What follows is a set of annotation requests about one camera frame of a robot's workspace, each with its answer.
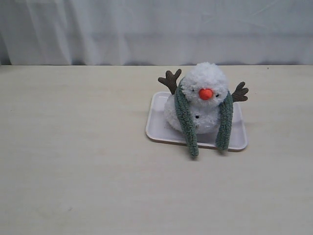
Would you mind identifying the white plush snowman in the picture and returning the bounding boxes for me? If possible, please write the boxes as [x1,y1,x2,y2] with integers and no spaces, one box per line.
[157,62,249,134]

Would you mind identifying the white rectangular tray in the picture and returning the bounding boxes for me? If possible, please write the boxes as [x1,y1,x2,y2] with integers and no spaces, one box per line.
[145,92,248,152]

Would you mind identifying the white backdrop curtain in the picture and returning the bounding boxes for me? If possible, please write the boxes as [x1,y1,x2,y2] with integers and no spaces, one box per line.
[0,0,313,66]

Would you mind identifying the green knitted scarf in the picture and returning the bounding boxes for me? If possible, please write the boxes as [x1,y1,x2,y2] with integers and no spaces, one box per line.
[174,85,233,159]

